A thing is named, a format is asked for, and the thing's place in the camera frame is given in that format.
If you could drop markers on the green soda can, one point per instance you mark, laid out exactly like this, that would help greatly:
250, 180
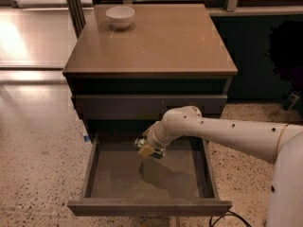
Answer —
141, 141

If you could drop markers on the blue tape piece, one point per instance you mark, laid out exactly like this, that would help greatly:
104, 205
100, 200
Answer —
86, 138

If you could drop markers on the closed top drawer front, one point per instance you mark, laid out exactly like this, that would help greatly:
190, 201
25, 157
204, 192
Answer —
142, 107

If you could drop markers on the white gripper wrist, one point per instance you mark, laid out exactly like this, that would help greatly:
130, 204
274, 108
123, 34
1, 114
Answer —
153, 139

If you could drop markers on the metal window frame post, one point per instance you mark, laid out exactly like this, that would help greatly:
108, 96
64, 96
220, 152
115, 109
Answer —
77, 15

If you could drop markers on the brown drawer cabinet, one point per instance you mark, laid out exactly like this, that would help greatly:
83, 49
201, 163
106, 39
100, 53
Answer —
167, 50

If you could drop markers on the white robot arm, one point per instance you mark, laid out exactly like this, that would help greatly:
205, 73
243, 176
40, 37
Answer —
277, 143

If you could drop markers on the white ceramic bowl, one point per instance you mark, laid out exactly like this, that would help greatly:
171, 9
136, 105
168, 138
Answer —
120, 17

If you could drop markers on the open middle drawer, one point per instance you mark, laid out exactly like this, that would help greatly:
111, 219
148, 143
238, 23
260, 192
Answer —
119, 183

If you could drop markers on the dark low wall cabinet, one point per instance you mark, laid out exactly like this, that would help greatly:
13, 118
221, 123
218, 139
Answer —
268, 52

